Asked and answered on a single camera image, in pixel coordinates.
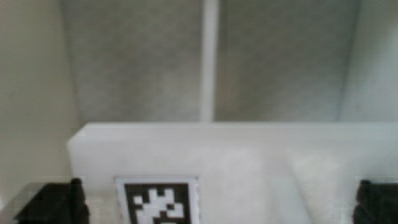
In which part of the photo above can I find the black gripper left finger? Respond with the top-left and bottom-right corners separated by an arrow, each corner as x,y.
14,178 -> 88,224

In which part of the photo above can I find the white cabinet body box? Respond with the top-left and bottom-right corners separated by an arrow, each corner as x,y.
0,0 -> 398,224

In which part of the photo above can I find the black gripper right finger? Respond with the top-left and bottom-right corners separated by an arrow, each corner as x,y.
353,180 -> 398,224

